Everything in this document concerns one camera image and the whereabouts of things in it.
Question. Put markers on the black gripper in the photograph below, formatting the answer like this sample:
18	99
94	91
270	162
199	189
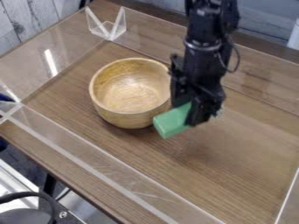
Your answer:
197	73

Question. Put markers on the green rectangular block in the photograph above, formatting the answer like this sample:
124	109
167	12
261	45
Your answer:
170	123

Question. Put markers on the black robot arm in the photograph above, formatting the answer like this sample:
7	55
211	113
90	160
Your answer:
213	22

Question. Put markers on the light brown wooden bowl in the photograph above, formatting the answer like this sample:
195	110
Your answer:
130	92

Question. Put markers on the black metal table leg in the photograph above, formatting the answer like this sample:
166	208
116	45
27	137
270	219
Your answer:
50	185

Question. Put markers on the clear acrylic back wall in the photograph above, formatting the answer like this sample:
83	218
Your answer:
265	77

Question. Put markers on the clear acrylic wall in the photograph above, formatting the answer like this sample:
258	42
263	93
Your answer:
116	188
265	77

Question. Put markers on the clear acrylic corner bracket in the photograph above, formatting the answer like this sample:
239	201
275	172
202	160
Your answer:
107	30

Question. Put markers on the clear acrylic front wall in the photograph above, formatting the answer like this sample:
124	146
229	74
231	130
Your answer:
116	188

